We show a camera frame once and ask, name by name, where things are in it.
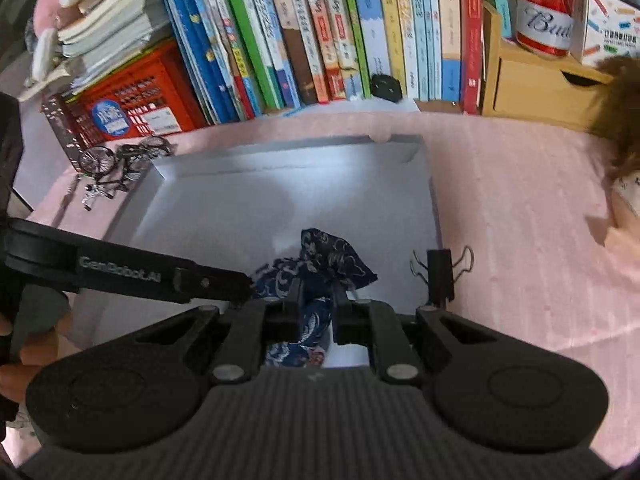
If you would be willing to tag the row of upright colourful books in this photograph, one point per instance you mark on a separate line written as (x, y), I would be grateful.
(320, 20)

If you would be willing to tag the small black object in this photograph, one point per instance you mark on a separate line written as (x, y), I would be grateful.
(385, 87)

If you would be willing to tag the white printed carton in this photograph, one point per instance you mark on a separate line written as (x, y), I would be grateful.
(610, 25)

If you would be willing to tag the blue patterned cloth pouch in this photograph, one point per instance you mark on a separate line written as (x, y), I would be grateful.
(325, 255)

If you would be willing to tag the pink tablecloth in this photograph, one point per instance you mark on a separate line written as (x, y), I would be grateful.
(525, 210)

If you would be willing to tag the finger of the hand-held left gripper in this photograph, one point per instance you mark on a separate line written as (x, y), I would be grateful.
(215, 284)

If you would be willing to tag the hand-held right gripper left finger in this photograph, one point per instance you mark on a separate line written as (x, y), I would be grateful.
(280, 320)

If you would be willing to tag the stack of lying books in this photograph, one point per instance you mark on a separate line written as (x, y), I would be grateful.
(115, 20)

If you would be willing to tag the wooden drawer box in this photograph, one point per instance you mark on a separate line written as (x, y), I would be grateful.
(530, 80)

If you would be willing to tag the red plastic crate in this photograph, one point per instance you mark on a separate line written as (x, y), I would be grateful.
(150, 90)

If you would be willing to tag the dark cloth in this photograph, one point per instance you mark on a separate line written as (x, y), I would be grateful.
(9, 160)

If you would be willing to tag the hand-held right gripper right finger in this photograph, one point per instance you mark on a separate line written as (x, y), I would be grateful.
(350, 322)

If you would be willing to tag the person's left hand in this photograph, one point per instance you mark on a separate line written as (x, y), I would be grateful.
(40, 352)

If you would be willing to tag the black binder clip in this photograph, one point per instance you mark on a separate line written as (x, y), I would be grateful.
(440, 275)

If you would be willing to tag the brown-haired doll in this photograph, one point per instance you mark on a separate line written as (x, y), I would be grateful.
(622, 110)

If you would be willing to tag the grey cardboard box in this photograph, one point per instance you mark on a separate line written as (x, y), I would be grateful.
(225, 210)

